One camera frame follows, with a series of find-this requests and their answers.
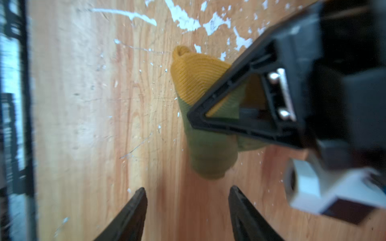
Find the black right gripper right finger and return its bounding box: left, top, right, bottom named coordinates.
left=228, top=185, right=283, bottom=241

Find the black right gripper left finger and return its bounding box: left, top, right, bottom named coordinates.
left=95, top=187, right=148, bottom=241

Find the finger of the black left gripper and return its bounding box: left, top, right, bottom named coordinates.
left=201, top=29, right=305, bottom=149

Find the green striped sock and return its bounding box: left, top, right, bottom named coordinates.
left=170, top=45, right=268, bottom=180

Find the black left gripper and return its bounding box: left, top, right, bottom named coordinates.
left=271, top=1, right=386, bottom=169

